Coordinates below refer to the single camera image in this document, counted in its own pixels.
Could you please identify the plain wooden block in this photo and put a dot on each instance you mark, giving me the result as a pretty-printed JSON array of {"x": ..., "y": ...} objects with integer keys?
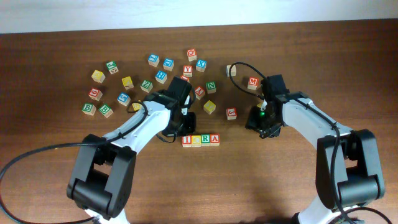
[{"x": 231, "y": 70}]

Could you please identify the green J block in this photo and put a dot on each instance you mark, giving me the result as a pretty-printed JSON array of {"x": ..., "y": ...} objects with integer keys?
[{"x": 112, "y": 67}]

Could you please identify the green B block right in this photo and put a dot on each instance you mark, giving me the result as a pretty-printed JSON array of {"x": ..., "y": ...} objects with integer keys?
[{"x": 105, "y": 110}]

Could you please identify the yellow block centre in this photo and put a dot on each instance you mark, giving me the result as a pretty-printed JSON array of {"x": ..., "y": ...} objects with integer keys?
[{"x": 209, "y": 107}]

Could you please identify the red I block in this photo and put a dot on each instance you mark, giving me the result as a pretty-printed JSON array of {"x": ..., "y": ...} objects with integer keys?
[{"x": 187, "y": 141}]

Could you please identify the yellow block far left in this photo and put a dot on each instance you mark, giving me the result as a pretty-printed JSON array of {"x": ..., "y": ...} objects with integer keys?
[{"x": 98, "y": 76}]

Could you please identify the blue X block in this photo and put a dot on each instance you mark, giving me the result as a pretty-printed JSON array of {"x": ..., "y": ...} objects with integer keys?
[{"x": 201, "y": 65}]

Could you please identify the blue D block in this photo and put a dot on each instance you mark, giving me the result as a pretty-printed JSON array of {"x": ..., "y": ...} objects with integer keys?
[{"x": 168, "y": 64}]

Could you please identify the green R block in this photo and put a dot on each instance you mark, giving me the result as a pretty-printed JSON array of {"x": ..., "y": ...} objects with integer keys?
[{"x": 205, "y": 140}]

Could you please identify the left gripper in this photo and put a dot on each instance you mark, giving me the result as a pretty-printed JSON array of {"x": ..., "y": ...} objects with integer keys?
[{"x": 190, "y": 128}]

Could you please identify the red M block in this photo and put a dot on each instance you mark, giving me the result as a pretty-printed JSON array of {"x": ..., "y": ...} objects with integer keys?
[{"x": 253, "y": 83}]

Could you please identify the red C block top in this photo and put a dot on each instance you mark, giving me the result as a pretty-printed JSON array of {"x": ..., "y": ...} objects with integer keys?
[{"x": 191, "y": 55}]

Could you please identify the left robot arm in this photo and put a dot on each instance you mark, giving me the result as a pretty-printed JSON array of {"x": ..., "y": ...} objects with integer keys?
[{"x": 101, "y": 179}]

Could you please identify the blue block top left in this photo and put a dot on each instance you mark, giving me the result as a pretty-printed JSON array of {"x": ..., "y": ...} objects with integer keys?
[{"x": 153, "y": 60}]

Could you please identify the green b block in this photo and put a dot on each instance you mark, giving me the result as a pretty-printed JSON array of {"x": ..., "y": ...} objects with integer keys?
[
  {"x": 89, "y": 109},
  {"x": 105, "y": 110}
]

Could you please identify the red 9 block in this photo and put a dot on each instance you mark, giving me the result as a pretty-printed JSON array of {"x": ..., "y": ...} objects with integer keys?
[{"x": 95, "y": 94}]

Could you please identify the red Y block tilted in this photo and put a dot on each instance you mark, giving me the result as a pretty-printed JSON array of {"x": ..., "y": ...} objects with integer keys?
[{"x": 199, "y": 92}]

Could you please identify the blue H block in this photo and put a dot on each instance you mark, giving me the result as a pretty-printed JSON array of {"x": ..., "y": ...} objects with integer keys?
[{"x": 161, "y": 77}]

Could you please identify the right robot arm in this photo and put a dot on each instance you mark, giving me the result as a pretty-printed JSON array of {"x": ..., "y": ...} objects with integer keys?
[{"x": 348, "y": 168}]

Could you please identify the green Z block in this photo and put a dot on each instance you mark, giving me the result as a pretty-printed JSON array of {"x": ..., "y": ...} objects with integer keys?
[{"x": 146, "y": 86}]

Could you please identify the red 3 block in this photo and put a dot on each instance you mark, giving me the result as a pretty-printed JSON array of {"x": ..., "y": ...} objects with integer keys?
[{"x": 231, "y": 113}]

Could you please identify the green N block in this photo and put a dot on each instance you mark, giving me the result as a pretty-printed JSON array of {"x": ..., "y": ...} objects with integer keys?
[{"x": 210, "y": 87}]

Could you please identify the red E block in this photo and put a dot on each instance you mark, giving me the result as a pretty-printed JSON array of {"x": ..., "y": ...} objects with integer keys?
[{"x": 185, "y": 78}]

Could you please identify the red A block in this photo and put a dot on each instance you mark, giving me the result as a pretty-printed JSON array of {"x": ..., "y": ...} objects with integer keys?
[{"x": 214, "y": 139}]

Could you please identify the yellow C block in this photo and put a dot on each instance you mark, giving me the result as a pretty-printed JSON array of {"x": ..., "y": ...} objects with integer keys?
[{"x": 196, "y": 141}]

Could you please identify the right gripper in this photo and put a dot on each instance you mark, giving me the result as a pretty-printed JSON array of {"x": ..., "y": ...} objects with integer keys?
[{"x": 252, "y": 121}]

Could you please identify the yellow block upper left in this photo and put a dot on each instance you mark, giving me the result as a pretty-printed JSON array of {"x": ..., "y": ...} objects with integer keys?
[{"x": 127, "y": 82}]

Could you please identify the green B block left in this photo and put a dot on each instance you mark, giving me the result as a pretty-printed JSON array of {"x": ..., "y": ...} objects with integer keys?
[{"x": 89, "y": 109}]

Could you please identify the blue 5 block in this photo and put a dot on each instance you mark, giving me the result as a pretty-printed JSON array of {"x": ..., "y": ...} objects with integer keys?
[{"x": 124, "y": 99}]

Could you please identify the yellow S block left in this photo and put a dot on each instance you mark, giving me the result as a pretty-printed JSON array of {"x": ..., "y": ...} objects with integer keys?
[{"x": 136, "y": 107}]

